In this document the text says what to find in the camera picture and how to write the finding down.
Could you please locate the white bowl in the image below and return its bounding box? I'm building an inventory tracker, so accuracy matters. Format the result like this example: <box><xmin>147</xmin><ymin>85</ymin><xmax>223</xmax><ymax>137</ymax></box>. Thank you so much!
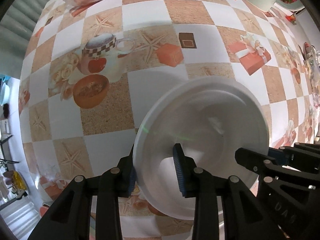
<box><xmin>133</xmin><ymin>76</ymin><xmax>270</xmax><ymax>220</ymax></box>

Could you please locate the clutter of packages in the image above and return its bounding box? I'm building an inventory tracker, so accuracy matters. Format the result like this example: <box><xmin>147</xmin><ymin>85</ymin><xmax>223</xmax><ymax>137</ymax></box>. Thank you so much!
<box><xmin>302</xmin><ymin>42</ymin><xmax>319</xmax><ymax>107</ymax></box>

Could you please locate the patterned vinyl tablecloth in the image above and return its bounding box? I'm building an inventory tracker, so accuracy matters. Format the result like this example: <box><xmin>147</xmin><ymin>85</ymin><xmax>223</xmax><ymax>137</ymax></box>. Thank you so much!
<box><xmin>18</xmin><ymin>0</ymin><xmax>318</xmax><ymax>240</ymax></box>

